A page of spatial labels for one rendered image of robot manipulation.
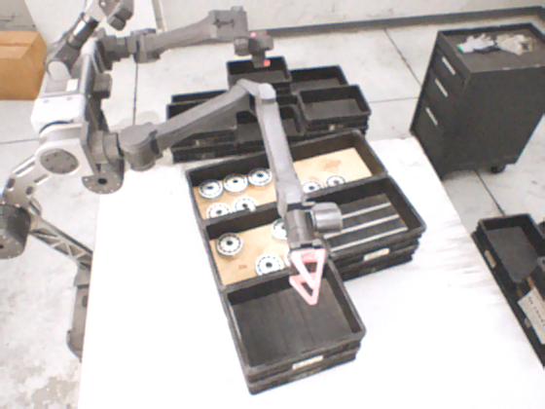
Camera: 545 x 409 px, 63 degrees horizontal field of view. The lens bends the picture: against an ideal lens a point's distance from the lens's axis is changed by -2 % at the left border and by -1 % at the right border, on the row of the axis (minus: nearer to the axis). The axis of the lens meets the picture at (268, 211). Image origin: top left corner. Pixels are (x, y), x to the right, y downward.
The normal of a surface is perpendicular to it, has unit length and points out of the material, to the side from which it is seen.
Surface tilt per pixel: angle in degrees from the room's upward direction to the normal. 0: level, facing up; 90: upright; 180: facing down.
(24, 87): 90
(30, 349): 0
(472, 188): 0
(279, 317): 0
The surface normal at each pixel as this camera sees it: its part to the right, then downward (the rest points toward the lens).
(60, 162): 0.16, 0.76
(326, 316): -0.01, -0.64
